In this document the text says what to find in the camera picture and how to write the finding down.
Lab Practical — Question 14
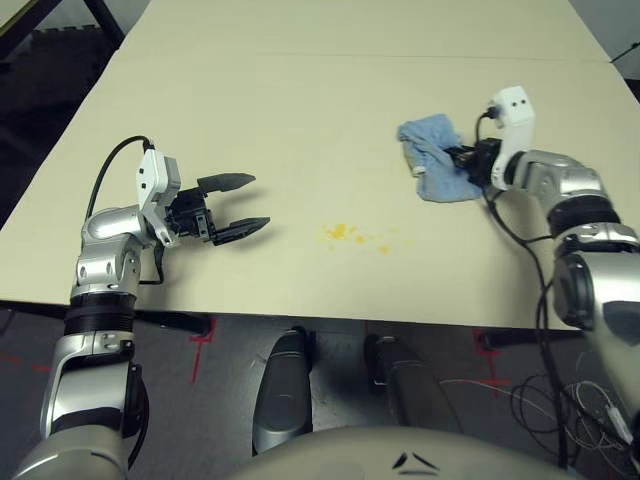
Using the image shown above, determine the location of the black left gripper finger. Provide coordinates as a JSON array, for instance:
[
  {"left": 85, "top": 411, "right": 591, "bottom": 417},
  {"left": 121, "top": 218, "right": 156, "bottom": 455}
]
[
  {"left": 211, "top": 215, "right": 272, "bottom": 248},
  {"left": 196, "top": 172, "right": 258, "bottom": 195}
]

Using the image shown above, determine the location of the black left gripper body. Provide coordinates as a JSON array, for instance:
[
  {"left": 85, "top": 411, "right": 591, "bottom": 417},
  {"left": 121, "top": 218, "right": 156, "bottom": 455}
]
[{"left": 167, "top": 187, "right": 219, "bottom": 244}]

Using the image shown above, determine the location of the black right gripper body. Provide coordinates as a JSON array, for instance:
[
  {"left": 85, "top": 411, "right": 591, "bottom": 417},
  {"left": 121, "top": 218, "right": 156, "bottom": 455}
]
[{"left": 467, "top": 137, "right": 502, "bottom": 189}]

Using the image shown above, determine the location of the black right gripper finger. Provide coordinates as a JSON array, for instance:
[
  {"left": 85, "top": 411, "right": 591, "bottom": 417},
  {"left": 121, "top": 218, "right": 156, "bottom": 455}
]
[{"left": 443, "top": 144, "right": 474, "bottom": 171}]

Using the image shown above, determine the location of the light blue rag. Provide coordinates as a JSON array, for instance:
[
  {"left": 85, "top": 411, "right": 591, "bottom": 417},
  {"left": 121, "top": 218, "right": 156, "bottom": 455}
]
[{"left": 397, "top": 113, "right": 485, "bottom": 204}]

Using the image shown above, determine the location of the black table foot bar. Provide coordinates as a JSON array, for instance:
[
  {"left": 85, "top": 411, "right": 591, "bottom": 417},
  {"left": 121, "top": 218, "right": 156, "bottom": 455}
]
[
  {"left": 478, "top": 327, "right": 584, "bottom": 351},
  {"left": 0, "top": 298, "right": 211, "bottom": 337}
]

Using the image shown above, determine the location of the red floor tape cross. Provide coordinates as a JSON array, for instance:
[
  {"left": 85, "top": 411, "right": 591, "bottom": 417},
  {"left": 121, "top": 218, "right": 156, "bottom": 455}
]
[{"left": 188, "top": 319, "right": 217, "bottom": 384}]

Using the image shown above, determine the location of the grey left robot leg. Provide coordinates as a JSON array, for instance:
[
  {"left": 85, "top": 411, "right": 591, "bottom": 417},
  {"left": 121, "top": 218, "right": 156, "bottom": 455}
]
[{"left": 251, "top": 325, "right": 317, "bottom": 457}]

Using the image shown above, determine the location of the grey robot leg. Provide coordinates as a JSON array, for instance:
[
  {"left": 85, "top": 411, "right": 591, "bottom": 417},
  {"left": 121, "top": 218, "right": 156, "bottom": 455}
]
[
  {"left": 363, "top": 333, "right": 466, "bottom": 436},
  {"left": 251, "top": 325, "right": 317, "bottom": 457}
]

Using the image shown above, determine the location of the black foam floor mat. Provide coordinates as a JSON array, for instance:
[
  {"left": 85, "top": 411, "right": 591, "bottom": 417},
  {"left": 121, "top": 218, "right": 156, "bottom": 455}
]
[{"left": 0, "top": 22, "right": 119, "bottom": 221}]

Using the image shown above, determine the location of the grey right robot leg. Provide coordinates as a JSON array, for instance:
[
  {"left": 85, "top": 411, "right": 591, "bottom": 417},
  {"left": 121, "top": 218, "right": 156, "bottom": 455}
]
[{"left": 363, "top": 333, "right": 466, "bottom": 436}]

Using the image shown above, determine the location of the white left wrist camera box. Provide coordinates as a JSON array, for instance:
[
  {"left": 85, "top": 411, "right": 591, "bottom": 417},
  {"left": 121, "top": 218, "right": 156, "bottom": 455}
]
[{"left": 134, "top": 148, "right": 182, "bottom": 249}]

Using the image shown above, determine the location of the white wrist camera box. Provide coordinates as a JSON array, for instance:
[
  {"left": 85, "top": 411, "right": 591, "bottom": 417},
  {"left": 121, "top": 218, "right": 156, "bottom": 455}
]
[
  {"left": 134, "top": 148, "right": 182, "bottom": 249},
  {"left": 487, "top": 85, "right": 537, "bottom": 190}
]

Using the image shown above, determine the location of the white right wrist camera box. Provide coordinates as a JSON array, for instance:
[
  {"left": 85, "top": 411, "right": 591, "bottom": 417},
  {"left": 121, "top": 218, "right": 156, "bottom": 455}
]
[{"left": 487, "top": 85, "right": 537, "bottom": 190}]

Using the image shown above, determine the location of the black diagonal frame strut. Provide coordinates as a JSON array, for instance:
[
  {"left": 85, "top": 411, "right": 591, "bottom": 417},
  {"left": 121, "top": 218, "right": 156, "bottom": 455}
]
[{"left": 88, "top": 0, "right": 126, "bottom": 40}]

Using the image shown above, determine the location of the thin white floor wire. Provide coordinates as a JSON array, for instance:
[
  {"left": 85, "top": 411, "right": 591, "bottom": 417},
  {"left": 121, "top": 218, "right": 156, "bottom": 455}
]
[{"left": 439, "top": 377, "right": 531, "bottom": 397}]

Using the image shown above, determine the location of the black floor cable bundle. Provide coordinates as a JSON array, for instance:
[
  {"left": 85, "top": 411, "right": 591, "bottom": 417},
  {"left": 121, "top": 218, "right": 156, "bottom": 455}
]
[{"left": 512, "top": 349, "right": 640, "bottom": 469}]

